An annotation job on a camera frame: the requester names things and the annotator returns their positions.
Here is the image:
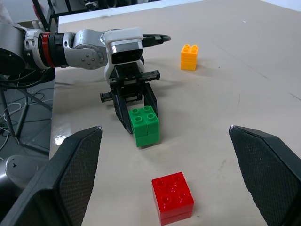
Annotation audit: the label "white floor cable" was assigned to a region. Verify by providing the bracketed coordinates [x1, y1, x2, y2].
[0, 88, 53, 132]

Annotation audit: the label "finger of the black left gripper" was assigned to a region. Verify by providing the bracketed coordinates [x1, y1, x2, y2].
[112, 89, 134, 135]
[143, 82, 158, 117]

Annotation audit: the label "silver robot body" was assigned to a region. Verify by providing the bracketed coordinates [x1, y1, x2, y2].
[0, 154, 40, 190]

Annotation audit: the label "orange toy brick cube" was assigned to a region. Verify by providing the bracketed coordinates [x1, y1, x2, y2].
[180, 44, 199, 71]

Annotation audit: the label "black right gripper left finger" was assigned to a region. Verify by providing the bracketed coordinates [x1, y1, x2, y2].
[0, 126, 103, 226]

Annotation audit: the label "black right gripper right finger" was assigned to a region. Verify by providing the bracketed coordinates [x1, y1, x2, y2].
[229, 125, 301, 226]

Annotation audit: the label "black cable bundle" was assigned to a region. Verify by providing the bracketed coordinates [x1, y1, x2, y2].
[0, 69, 55, 90]

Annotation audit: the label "black stand legs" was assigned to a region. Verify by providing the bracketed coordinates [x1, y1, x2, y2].
[0, 87, 53, 148]

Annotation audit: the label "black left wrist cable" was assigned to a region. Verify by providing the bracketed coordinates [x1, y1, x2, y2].
[142, 34, 172, 47]

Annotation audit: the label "black metal frame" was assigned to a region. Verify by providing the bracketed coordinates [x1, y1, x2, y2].
[32, 0, 95, 32]

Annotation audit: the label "green toy brick cube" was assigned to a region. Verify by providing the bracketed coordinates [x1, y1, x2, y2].
[128, 105, 161, 148]

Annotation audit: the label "red toy brick cube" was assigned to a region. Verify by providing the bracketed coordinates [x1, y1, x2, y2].
[151, 171, 195, 226]

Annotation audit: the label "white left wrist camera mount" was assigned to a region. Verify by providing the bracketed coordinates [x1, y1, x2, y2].
[103, 27, 144, 82]

